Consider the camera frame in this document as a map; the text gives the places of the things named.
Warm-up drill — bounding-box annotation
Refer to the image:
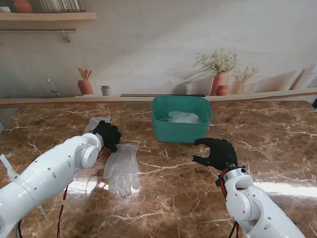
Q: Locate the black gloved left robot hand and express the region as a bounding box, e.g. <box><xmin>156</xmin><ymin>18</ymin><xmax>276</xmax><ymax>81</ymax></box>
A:
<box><xmin>93</xmin><ymin>120</ymin><xmax>122</xmax><ymax>153</ymax></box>

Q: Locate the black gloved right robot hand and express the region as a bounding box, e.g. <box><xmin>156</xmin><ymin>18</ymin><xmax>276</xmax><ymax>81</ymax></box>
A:
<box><xmin>190</xmin><ymin>138</ymin><xmax>239</xmax><ymax>172</ymax></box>

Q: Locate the teal plastic basket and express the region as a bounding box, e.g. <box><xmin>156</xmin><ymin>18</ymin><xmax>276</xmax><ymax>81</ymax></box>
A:
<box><xmin>151</xmin><ymin>95</ymin><xmax>213</xmax><ymax>144</ymax></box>

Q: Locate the terracotta pot with wooden spoons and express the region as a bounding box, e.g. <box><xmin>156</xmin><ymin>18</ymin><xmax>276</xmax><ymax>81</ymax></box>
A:
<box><xmin>77</xmin><ymin>67</ymin><xmax>95</xmax><ymax>95</ymax></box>

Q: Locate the small round terracotta pot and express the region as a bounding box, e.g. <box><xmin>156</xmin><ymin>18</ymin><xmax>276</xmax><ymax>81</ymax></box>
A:
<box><xmin>215</xmin><ymin>85</ymin><xmax>230</xmax><ymax>96</ymax></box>

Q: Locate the tall terracotta vase with flowers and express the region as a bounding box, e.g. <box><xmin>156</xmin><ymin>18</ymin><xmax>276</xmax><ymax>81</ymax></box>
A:
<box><xmin>195</xmin><ymin>49</ymin><xmax>238</xmax><ymax>96</ymax></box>

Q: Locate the row of books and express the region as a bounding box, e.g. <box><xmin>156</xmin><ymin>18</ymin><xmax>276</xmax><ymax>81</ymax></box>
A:
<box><xmin>39</xmin><ymin>0</ymin><xmax>86</xmax><ymax>12</ymax></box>

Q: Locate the orange ceramic jar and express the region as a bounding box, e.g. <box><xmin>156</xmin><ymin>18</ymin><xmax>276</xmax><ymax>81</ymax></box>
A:
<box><xmin>12</xmin><ymin>0</ymin><xmax>34</xmax><ymax>13</ymax></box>

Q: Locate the red black right arm cable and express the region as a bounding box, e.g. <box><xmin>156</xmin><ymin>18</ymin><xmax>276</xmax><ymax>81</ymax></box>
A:
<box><xmin>221</xmin><ymin>168</ymin><xmax>240</xmax><ymax>238</ymax></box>

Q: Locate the red black arm cable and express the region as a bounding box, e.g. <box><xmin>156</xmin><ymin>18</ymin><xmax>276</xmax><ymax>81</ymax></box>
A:
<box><xmin>16</xmin><ymin>146</ymin><xmax>106</xmax><ymax>238</ymax></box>
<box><xmin>221</xmin><ymin>168</ymin><xmax>240</xmax><ymax>238</ymax></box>

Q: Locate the red black left arm cable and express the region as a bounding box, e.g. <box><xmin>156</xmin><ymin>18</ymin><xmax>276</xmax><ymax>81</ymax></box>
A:
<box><xmin>16</xmin><ymin>146</ymin><xmax>106</xmax><ymax>238</ymax></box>

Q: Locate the white plastic cable tie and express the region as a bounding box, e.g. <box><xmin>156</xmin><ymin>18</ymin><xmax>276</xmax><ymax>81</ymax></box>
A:
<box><xmin>0</xmin><ymin>153</ymin><xmax>20</xmax><ymax>183</ymax></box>

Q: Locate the dark metal wall rail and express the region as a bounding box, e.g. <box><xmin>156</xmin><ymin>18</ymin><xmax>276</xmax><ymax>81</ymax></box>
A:
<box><xmin>0</xmin><ymin>28</ymin><xmax>76</xmax><ymax>32</ymax></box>

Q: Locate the light wooden wall shelf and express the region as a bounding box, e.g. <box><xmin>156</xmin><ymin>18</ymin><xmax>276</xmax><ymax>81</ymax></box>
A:
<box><xmin>0</xmin><ymin>12</ymin><xmax>97</xmax><ymax>22</ymax></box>

